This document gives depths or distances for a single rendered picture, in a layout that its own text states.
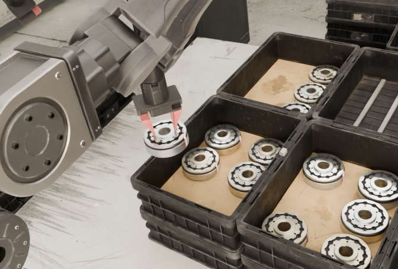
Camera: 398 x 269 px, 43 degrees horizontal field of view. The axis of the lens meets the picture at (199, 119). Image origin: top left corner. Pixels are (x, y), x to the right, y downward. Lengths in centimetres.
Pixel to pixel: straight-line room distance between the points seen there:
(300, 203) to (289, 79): 55
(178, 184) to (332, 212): 40
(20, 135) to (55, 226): 102
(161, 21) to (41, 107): 22
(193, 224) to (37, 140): 72
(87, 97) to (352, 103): 110
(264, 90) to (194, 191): 48
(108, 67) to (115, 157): 108
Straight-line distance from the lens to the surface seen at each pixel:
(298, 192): 129
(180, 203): 116
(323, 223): 122
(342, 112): 154
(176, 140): 114
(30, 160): 55
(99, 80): 60
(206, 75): 199
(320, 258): 104
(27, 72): 56
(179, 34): 96
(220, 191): 130
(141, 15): 68
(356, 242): 116
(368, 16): 274
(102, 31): 65
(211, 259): 129
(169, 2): 68
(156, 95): 108
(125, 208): 151
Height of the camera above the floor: 176
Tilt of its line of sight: 37 degrees down
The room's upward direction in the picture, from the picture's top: 10 degrees counter-clockwise
